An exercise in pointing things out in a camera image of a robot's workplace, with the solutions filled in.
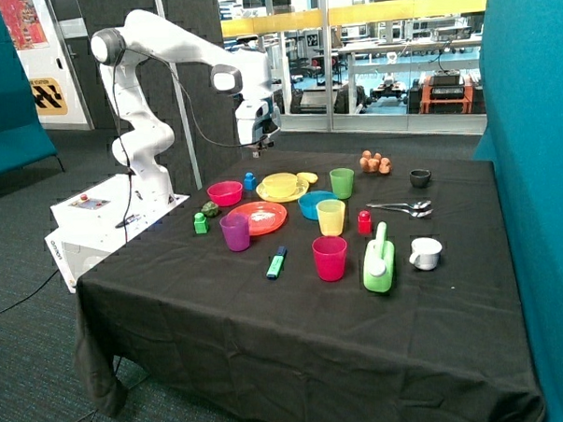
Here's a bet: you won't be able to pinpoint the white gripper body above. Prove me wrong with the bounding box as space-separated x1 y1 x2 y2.
235 97 282 147

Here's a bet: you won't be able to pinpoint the yellow plastic bowl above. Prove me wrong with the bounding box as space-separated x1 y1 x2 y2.
261 173 298 198

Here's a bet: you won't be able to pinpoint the pink plastic bowl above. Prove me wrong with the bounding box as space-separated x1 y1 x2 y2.
206 180 243 207

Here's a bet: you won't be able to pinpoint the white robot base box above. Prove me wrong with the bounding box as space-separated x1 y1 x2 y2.
46 174 189 293

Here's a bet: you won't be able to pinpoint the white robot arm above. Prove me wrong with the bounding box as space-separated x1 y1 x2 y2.
91 9 281 208

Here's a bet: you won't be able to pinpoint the blue toy block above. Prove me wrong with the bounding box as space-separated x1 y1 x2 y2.
243 172 258 191

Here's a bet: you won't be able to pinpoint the yellow plastic plate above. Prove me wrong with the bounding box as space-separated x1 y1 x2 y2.
256 177 309 203

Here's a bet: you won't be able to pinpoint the yellow toy fruit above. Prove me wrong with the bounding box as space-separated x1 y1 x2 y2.
297 172 318 185

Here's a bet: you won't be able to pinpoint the orange plastic plate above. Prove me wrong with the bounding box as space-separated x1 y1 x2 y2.
230 201 288 236

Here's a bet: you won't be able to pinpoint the blue plastic bowl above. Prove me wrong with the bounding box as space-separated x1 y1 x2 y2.
298 190 338 220

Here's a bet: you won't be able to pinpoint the dark green toy vegetable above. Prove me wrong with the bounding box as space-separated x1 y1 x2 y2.
201 201 220 218

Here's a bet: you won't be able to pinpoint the green plastic cup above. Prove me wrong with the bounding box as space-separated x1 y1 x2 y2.
330 167 354 200

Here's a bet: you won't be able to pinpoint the purple plastic cup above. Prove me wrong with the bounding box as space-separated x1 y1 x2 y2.
219 213 250 252

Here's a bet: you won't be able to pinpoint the yellow plastic cup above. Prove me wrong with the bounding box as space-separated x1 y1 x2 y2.
316 199 345 236

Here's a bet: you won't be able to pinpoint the green toy block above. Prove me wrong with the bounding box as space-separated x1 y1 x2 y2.
193 213 209 234

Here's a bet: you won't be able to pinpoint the orange toy potatoes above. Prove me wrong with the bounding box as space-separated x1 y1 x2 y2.
359 150 393 176

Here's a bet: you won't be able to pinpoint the green highlighter pen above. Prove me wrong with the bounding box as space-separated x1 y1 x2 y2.
265 246 288 281

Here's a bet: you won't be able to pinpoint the red toy block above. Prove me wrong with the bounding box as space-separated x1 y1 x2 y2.
358 210 373 235

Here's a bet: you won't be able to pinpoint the pink plastic cup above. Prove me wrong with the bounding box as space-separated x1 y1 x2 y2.
312 236 347 282

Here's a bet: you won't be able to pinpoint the small black bowl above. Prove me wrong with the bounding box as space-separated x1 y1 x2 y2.
409 169 432 189

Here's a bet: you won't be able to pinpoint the green toy watering can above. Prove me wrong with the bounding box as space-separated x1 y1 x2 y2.
362 221 396 293

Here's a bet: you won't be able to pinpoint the black tablecloth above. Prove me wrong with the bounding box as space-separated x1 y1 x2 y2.
74 157 547 422

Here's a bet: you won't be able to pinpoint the upper metal spoon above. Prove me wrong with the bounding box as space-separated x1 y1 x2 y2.
366 200 431 211

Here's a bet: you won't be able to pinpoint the metal spoon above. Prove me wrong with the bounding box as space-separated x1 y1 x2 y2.
366 200 431 211
387 208 433 218

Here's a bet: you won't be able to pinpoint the lower metal spoon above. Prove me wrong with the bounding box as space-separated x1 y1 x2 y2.
387 208 433 218

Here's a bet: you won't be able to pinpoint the orange mobile robot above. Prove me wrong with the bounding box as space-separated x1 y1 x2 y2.
419 70 473 115

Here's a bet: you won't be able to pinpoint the white ceramic mug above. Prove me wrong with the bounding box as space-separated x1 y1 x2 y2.
409 237 443 271

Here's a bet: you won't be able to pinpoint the yellow black sign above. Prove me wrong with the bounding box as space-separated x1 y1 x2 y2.
29 77 68 117

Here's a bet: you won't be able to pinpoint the teal sofa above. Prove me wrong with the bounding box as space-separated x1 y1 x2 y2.
0 13 58 175

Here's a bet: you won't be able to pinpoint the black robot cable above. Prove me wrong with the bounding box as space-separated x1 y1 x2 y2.
107 43 246 230

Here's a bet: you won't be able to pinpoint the red wall poster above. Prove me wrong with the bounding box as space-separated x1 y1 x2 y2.
0 0 49 50

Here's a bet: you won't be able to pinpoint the teal partition wall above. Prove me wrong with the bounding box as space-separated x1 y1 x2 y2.
474 0 563 422

